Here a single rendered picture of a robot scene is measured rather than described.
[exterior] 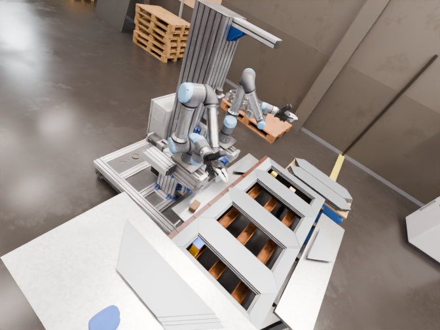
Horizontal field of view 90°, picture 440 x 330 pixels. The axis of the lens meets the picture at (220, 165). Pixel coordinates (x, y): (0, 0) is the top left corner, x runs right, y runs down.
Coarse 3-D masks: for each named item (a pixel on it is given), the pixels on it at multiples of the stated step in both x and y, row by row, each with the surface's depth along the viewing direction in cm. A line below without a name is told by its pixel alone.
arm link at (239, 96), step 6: (246, 72) 180; (252, 72) 183; (240, 78) 189; (240, 84) 189; (240, 90) 193; (240, 96) 196; (234, 102) 201; (240, 102) 200; (234, 108) 204; (228, 114) 209; (234, 114) 207
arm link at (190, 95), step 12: (192, 84) 130; (204, 84) 136; (180, 96) 133; (192, 96) 130; (204, 96) 134; (192, 108) 136; (180, 120) 145; (180, 132) 150; (168, 144) 161; (180, 144) 155
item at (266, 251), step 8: (288, 216) 221; (288, 224) 214; (264, 248) 186; (272, 248) 189; (264, 256) 181; (264, 264) 172; (240, 280) 158; (240, 288) 156; (248, 288) 157; (232, 296) 151; (240, 296) 153
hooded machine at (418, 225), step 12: (432, 204) 360; (408, 216) 395; (420, 216) 366; (432, 216) 343; (408, 228) 375; (420, 228) 348; (432, 228) 328; (408, 240) 362; (420, 240) 343; (432, 240) 334; (420, 252) 355; (432, 252) 341
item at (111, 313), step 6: (108, 306) 94; (114, 306) 95; (102, 312) 92; (108, 312) 93; (114, 312) 93; (90, 318) 90; (96, 318) 90; (102, 318) 91; (108, 318) 91; (114, 318) 92; (90, 324) 88; (96, 324) 89; (102, 324) 89; (108, 324) 90; (114, 324) 90
